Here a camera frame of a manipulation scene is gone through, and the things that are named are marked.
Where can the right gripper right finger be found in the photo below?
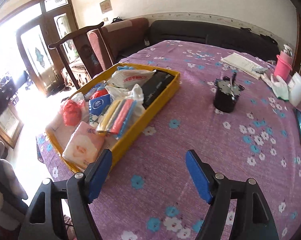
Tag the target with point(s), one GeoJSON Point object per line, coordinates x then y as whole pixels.
{"type": "Point", "coordinates": [253, 218]}

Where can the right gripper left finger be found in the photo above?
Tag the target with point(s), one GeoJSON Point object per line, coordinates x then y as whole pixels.
{"type": "Point", "coordinates": [44, 218]}

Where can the pink tissue pack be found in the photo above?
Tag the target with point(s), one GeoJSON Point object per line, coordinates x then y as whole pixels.
{"type": "Point", "coordinates": [84, 146]}

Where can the white cloth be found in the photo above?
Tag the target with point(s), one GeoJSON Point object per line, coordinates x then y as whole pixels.
{"type": "Point", "coordinates": [135, 93]}

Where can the red white plastic bag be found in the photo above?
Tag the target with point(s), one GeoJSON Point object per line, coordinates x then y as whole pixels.
{"type": "Point", "coordinates": [128, 78]}

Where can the left gloved hand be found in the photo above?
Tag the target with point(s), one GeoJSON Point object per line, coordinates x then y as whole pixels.
{"type": "Point", "coordinates": [12, 196]}

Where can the yellow cardboard tray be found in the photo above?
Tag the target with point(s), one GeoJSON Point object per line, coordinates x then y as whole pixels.
{"type": "Point", "coordinates": [59, 134]}

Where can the black cylindrical pen holder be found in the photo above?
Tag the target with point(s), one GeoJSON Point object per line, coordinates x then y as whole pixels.
{"type": "Point", "coordinates": [227, 94]}

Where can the white green work glove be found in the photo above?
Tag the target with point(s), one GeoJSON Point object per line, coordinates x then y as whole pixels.
{"type": "Point", "coordinates": [278, 86]}

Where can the white plastic jar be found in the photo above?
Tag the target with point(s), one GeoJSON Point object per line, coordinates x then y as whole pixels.
{"type": "Point", "coordinates": [294, 89]}

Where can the pink knitted bottle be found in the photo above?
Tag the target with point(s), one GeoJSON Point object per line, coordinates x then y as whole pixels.
{"type": "Point", "coordinates": [284, 62]}

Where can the white paper notebook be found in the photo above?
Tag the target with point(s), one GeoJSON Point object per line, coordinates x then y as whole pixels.
{"type": "Point", "coordinates": [245, 65]}

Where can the flat black box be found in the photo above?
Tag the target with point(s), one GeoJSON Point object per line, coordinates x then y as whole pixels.
{"type": "Point", "coordinates": [155, 86]}

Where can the dark wooden chair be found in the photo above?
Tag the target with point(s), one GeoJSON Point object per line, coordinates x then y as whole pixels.
{"type": "Point", "coordinates": [84, 49]}

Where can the black sofa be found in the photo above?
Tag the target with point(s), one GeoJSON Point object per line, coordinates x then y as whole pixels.
{"type": "Point", "coordinates": [241, 40]}

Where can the brown leather armchair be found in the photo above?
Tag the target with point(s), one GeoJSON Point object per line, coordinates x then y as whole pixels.
{"type": "Point", "coordinates": [119, 40]}

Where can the wooden glass door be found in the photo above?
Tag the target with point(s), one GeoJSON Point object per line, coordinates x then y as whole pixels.
{"type": "Point", "coordinates": [24, 38]}

